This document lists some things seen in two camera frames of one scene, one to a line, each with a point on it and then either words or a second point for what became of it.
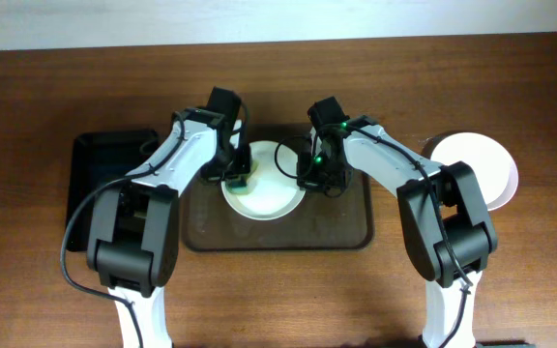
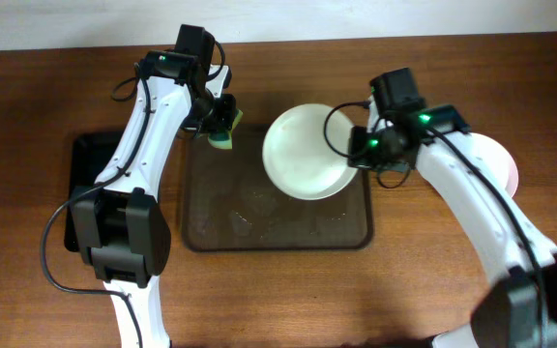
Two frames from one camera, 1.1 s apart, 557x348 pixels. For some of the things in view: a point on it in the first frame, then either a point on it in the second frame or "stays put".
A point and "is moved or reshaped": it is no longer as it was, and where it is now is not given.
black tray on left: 94,157 stays put
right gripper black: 321,181 -> 359,148
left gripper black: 233,177 -> 225,116
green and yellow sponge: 240,185 is moved or reshaped
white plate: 277,192 is moved or reshaped
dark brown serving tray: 318,221 stays put
